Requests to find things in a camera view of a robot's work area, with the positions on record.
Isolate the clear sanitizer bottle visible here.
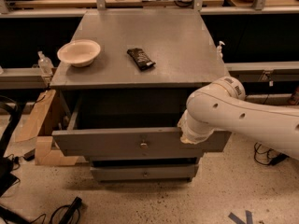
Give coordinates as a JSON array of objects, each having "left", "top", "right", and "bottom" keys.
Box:
[{"left": 37, "top": 51, "right": 54, "bottom": 76}]

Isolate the black snack packet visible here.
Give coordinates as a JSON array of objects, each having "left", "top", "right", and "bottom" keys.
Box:
[{"left": 127, "top": 48, "right": 156, "bottom": 71}]

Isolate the white pump bottle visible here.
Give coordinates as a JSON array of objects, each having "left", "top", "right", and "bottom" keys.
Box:
[{"left": 216, "top": 41, "right": 225, "bottom": 58}]

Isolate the cardboard box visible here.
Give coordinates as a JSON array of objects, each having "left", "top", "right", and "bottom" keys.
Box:
[{"left": 16, "top": 90, "right": 78, "bottom": 166}]

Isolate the black chair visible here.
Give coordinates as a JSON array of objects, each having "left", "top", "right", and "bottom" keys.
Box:
[{"left": 0, "top": 95, "right": 24, "bottom": 198}]

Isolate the grey drawer cabinet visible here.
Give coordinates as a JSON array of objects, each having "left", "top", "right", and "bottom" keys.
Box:
[{"left": 50, "top": 8, "right": 228, "bottom": 168}]

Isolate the white bowl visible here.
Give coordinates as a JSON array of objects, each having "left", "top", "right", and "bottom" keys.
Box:
[{"left": 57, "top": 39, "right": 101, "bottom": 67}]

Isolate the grey bottom drawer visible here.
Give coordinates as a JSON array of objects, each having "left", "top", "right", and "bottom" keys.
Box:
[{"left": 91, "top": 164, "right": 198, "bottom": 182}]

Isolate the black cable with adapter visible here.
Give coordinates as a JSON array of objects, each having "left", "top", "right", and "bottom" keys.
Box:
[{"left": 252, "top": 142, "right": 289, "bottom": 167}]

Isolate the grey top drawer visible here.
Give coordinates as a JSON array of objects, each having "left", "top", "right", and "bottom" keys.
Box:
[{"left": 52, "top": 93, "right": 231, "bottom": 159}]

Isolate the grey middle drawer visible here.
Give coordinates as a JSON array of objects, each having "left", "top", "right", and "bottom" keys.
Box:
[{"left": 89, "top": 152, "right": 204, "bottom": 161}]

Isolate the black power strip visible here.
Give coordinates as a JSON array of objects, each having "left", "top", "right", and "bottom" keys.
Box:
[{"left": 49, "top": 197, "right": 82, "bottom": 224}]

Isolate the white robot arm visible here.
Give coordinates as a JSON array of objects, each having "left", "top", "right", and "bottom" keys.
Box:
[{"left": 178, "top": 77, "right": 299, "bottom": 160}]

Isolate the grey drawer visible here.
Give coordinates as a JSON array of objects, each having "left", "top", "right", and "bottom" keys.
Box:
[
  {"left": 91, "top": 164, "right": 198, "bottom": 182},
  {"left": 52, "top": 93, "right": 231, "bottom": 159},
  {"left": 89, "top": 152, "right": 204, "bottom": 161}
]

